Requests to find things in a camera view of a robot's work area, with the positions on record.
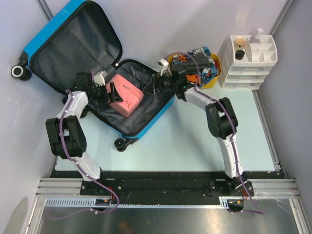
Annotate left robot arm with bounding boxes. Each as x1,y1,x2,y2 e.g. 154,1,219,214
45,71,123,195

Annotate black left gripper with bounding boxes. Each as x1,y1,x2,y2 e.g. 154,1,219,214
91,82,123,105

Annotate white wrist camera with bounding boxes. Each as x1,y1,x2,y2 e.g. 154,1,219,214
93,71,107,86
157,58,169,76

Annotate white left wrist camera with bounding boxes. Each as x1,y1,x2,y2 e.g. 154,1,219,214
93,71,107,86

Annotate aluminium frame rail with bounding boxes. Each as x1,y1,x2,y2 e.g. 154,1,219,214
36,177,85,198

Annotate orange lidded jar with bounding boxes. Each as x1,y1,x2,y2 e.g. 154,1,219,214
234,38,246,51

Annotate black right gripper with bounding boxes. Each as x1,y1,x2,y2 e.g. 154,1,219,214
142,69,178,95

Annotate lilac cosmetic tube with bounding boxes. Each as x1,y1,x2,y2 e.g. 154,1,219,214
250,28,263,43

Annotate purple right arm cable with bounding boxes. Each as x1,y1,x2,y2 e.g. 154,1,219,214
162,51,265,215

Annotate white plastic drawer organizer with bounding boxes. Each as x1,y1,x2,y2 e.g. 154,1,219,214
219,35,278,90

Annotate blue fish-print kids suitcase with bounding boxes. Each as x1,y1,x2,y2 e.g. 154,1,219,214
11,0,175,151

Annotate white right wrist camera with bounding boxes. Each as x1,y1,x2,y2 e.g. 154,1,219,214
157,58,169,76

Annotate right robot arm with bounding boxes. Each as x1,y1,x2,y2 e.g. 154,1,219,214
153,59,250,196

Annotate grey slotted cable duct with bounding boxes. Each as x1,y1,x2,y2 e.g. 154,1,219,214
45,197,244,209

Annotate pink cloth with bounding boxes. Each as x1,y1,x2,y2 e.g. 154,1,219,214
109,74,144,117

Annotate yellow plastic basket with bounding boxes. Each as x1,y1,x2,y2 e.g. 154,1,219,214
168,47,222,88

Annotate black small bottle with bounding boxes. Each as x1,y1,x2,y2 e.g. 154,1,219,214
235,50,245,60

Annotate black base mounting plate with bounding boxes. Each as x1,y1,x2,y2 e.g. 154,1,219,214
48,170,286,206

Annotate grey dotted socks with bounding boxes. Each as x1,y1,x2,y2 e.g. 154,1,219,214
184,54,210,73

